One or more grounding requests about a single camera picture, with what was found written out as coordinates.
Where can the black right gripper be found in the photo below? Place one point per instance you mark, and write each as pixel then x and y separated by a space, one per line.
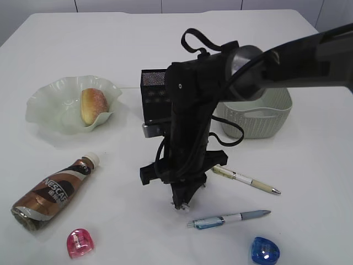
pixel 193 88

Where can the small paper ball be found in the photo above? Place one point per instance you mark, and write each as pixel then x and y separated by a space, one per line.
pixel 184 208

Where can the blue pencil sharpener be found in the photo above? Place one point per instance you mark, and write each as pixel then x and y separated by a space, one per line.
pixel 264 251

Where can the sugared bread loaf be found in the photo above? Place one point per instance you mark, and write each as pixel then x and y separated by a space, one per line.
pixel 93 103

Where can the brown Nescafe coffee bottle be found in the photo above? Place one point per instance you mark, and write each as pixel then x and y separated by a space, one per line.
pixel 42 203

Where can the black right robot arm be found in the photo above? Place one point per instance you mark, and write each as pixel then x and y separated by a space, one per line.
pixel 230 73

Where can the blue and white pen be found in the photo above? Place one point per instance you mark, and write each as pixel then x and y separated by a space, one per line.
pixel 216 221

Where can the beige and white pen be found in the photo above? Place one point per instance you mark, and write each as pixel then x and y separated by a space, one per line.
pixel 244 179

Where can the black mesh pen holder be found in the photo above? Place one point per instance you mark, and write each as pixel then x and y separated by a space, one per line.
pixel 151 91

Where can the grey-green plastic woven basket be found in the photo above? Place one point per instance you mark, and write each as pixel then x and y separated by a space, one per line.
pixel 261 118

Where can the pink pencil sharpener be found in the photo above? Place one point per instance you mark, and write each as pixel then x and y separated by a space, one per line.
pixel 79 243

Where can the pale green wavy glass plate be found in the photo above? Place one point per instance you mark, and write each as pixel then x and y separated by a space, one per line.
pixel 57 106

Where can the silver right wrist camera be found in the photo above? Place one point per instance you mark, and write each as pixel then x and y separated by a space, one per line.
pixel 153 130

